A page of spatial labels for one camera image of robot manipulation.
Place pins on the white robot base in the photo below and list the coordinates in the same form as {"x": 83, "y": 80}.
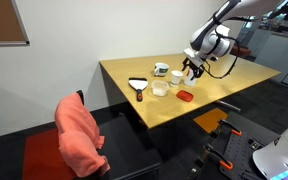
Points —
{"x": 272, "y": 160}

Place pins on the black chair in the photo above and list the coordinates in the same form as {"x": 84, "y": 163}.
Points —
{"x": 128, "y": 149}

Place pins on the salmon pink towel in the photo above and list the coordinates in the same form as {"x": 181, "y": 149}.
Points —
{"x": 79, "y": 137}

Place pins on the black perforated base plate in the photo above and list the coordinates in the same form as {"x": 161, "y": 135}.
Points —
{"x": 236, "y": 149}

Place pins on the white scraper black red handle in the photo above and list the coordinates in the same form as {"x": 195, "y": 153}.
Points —
{"x": 138, "y": 84}

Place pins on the clear plastic lunchbox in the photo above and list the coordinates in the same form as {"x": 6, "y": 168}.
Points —
{"x": 159, "y": 88}

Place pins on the white water bottle black cap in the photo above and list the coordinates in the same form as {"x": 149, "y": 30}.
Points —
{"x": 190, "y": 80}

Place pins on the orange handled clamp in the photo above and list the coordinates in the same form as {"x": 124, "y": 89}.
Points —
{"x": 223, "y": 162}
{"x": 234, "y": 130}

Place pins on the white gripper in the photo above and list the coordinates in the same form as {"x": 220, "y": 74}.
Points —
{"x": 192, "y": 56}

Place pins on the red lunchbox lid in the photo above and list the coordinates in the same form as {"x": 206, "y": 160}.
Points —
{"x": 185, "y": 96}

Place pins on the brown cork board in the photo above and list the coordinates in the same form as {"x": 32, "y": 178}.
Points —
{"x": 12, "y": 30}

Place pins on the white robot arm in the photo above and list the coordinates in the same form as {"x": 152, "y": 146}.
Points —
{"x": 212, "y": 40}

